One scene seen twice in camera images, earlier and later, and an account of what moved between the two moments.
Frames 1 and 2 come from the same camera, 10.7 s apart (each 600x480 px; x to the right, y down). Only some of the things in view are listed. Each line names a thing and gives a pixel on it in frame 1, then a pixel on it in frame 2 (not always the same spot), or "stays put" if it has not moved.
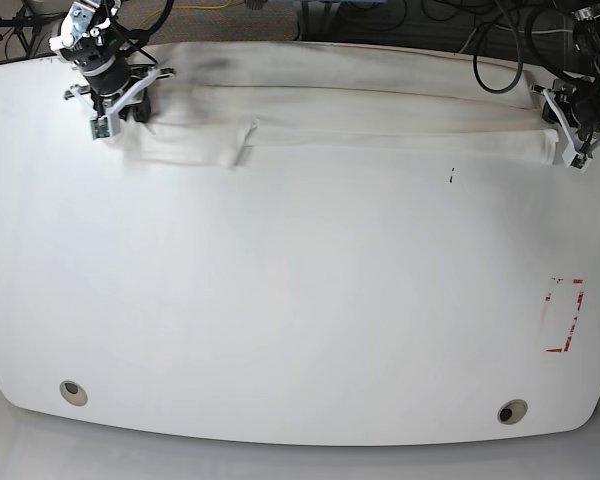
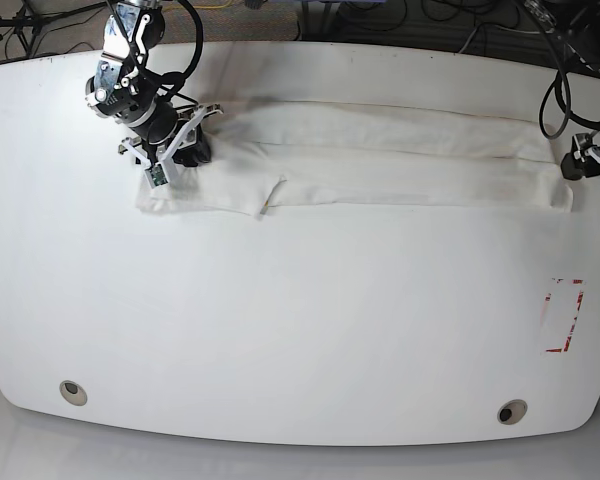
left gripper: (116, 90) -> (187, 145)
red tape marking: (569, 335) stays put
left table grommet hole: (73, 392) stays put
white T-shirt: (222, 101) -> (266, 155)
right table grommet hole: (512, 411) stays put
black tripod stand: (25, 26) stays put
